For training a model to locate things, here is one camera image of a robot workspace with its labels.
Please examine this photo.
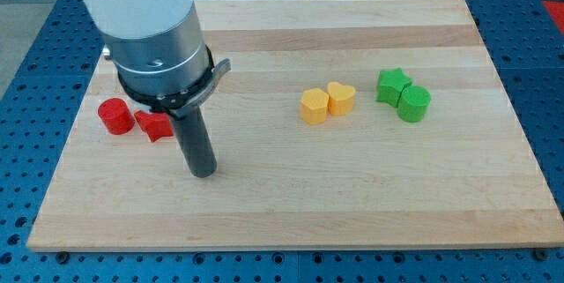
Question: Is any red star block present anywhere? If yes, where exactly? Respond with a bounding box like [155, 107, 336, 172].
[134, 110, 174, 143]

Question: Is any red cylinder block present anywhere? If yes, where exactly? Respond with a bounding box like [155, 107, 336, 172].
[98, 98, 135, 135]

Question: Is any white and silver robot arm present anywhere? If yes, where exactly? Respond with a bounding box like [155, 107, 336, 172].
[83, 0, 231, 118]

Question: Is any yellow pentagon block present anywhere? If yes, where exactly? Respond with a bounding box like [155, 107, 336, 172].
[301, 88, 329, 125]

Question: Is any yellow heart block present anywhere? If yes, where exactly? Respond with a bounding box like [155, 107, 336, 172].
[327, 81, 356, 116]

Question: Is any light wooden board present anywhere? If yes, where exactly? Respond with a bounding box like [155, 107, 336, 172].
[27, 0, 563, 252]

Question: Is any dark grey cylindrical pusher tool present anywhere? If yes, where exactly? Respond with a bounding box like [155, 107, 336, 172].
[169, 108, 217, 178]

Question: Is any green star block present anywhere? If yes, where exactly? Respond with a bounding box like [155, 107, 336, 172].
[376, 68, 412, 108]

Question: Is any green cylinder block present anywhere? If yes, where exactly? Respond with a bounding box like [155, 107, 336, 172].
[397, 86, 432, 123]

